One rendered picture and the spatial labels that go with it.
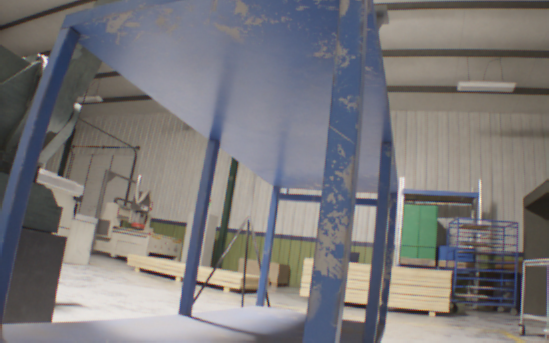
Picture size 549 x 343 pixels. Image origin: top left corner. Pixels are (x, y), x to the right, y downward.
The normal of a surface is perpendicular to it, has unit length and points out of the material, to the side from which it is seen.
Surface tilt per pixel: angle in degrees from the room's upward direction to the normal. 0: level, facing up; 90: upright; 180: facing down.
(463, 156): 90
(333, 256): 90
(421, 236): 90
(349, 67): 90
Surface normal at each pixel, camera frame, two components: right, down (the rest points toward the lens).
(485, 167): -0.33, -0.29
